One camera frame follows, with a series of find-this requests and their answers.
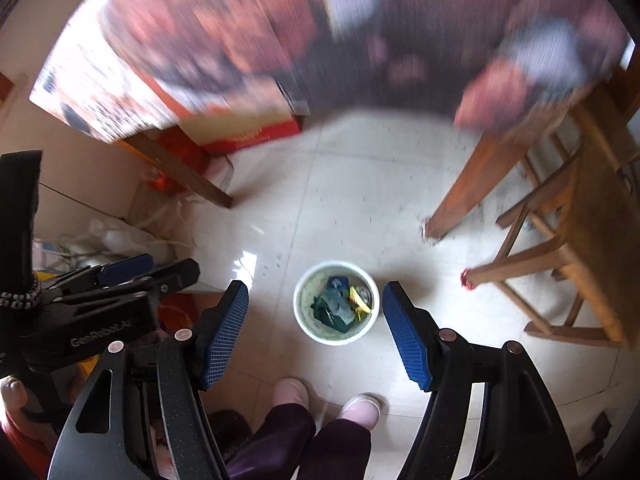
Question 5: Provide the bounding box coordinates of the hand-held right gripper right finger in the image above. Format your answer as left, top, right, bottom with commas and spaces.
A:
381, 281, 577, 480

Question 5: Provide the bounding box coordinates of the person's leg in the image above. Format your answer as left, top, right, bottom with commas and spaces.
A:
225, 402, 317, 480
300, 417, 373, 480

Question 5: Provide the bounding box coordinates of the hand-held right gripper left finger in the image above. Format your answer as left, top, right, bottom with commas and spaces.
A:
49, 280, 250, 480

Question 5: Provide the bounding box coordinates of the red cardboard box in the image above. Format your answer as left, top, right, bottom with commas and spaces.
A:
180, 110, 306, 156

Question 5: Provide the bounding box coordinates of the printed tablecloth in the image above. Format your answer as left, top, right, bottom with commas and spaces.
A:
30, 0, 633, 143

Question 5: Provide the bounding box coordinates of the white plastic bag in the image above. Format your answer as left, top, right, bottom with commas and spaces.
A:
40, 200, 191, 271

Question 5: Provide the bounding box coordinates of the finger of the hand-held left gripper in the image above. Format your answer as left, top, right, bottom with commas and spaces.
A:
52, 259, 201, 311
35, 254, 156, 296

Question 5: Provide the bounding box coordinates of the dark green packet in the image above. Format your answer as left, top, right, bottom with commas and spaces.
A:
312, 287, 357, 333

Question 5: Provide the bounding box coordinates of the person's left hand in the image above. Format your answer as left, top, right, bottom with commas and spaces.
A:
0, 376, 30, 413

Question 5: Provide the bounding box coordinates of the white plastic bucket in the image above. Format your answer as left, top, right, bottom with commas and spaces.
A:
293, 260, 382, 348

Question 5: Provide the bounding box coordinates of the person's left leg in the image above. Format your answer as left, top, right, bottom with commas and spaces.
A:
225, 402, 317, 480

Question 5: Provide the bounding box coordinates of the red plastic bag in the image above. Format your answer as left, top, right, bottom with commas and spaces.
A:
145, 130, 211, 193

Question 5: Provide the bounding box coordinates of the pink shoe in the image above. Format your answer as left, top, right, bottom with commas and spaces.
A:
340, 395, 382, 428
272, 379, 311, 408

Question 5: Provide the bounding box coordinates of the person's right leg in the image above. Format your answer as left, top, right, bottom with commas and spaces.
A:
300, 417, 373, 480

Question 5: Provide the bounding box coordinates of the wooden stool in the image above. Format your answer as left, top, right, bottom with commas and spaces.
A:
460, 67, 640, 348

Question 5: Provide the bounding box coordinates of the yellow wrapper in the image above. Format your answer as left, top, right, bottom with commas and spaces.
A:
348, 286, 373, 318

